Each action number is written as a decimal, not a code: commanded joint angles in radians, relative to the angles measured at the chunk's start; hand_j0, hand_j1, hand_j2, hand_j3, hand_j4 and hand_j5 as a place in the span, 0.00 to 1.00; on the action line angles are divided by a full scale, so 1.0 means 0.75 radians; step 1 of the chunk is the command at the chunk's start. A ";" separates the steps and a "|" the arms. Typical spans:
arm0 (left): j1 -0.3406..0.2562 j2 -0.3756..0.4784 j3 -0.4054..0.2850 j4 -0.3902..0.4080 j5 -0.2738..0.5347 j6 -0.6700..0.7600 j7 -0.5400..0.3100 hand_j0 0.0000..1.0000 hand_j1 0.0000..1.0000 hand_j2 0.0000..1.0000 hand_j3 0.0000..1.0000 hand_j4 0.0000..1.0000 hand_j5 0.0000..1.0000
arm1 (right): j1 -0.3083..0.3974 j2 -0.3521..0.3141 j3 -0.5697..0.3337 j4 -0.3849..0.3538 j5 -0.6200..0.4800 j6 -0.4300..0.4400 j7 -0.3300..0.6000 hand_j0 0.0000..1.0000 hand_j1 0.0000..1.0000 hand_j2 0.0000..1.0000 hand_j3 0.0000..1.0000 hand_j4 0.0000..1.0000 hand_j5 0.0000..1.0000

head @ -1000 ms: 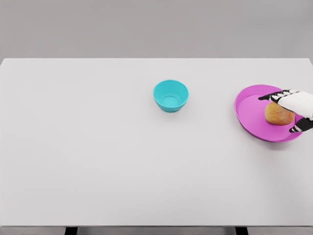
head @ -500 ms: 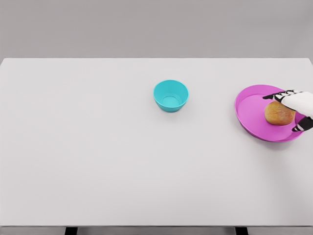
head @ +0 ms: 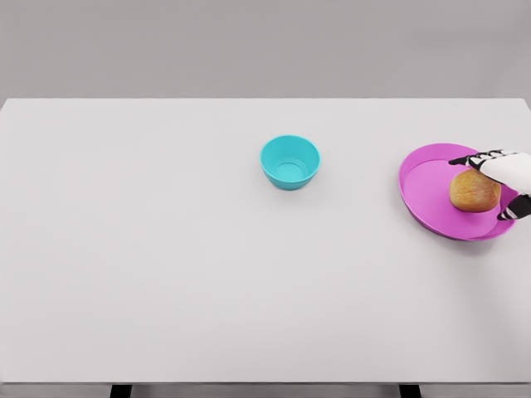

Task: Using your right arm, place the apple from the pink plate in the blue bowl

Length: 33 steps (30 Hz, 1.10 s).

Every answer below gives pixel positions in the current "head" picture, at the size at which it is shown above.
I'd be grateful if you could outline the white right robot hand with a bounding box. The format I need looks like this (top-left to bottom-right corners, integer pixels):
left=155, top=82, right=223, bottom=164
left=448, top=149, right=531, bottom=221

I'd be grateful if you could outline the yellow-red apple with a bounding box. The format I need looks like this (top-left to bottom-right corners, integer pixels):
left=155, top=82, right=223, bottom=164
left=449, top=169, right=502, bottom=213

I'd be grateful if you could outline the pink plate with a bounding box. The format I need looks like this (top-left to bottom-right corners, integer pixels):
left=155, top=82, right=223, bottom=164
left=397, top=143, right=519, bottom=241

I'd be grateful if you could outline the blue bowl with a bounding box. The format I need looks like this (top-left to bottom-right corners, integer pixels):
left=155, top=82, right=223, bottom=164
left=260, top=133, right=321, bottom=192

